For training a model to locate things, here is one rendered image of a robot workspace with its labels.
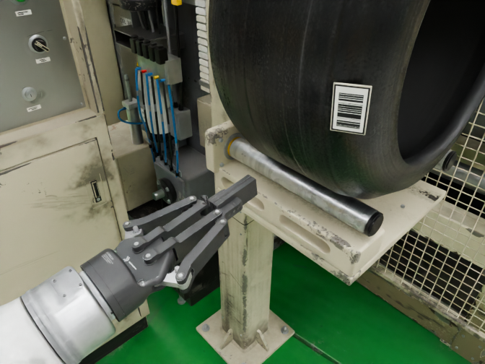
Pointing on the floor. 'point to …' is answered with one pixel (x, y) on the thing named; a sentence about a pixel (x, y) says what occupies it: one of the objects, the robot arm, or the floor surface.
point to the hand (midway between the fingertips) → (234, 197)
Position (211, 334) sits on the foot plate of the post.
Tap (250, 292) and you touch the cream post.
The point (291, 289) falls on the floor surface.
